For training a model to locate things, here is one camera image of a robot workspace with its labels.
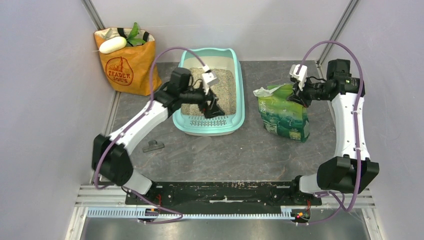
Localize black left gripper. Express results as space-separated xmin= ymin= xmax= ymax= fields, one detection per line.
xmin=180 ymin=83 xmax=225 ymax=119

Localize green litter bag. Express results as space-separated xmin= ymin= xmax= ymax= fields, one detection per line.
xmin=253 ymin=83 xmax=310 ymax=143

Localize teal plastic litter box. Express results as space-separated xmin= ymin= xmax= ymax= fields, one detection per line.
xmin=172 ymin=47 xmax=245 ymax=136

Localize black bag clip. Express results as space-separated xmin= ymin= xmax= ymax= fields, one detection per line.
xmin=142 ymin=140 xmax=165 ymax=153

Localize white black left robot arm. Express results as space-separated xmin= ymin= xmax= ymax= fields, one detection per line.
xmin=91 ymin=66 xmax=225 ymax=204

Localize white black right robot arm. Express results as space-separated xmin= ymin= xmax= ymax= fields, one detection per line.
xmin=287 ymin=59 xmax=380 ymax=205

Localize beige cat litter pellets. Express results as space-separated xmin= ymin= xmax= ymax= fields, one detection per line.
xmin=180 ymin=67 xmax=237 ymax=116

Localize orange Trader Joe's paper bag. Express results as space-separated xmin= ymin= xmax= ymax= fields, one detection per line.
xmin=93 ymin=25 xmax=162 ymax=96

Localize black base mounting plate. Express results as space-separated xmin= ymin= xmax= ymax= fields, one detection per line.
xmin=145 ymin=181 xmax=322 ymax=215

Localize green leafy vegetable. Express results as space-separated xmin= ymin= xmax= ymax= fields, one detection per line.
xmin=126 ymin=22 xmax=147 ymax=47

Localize white daikon radish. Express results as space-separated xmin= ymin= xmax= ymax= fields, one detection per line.
xmin=98 ymin=36 xmax=127 ymax=54

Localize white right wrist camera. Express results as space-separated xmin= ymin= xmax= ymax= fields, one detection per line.
xmin=289 ymin=64 xmax=308 ymax=92

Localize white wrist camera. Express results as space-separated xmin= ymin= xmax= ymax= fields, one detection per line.
xmin=289 ymin=64 xmax=308 ymax=92
xmin=201 ymin=65 xmax=220 ymax=95

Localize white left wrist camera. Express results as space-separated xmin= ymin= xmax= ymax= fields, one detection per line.
xmin=201 ymin=65 xmax=220 ymax=95

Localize aluminium rail frame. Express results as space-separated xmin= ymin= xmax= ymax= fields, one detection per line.
xmin=65 ymin=181 xmax=385 ymax=240

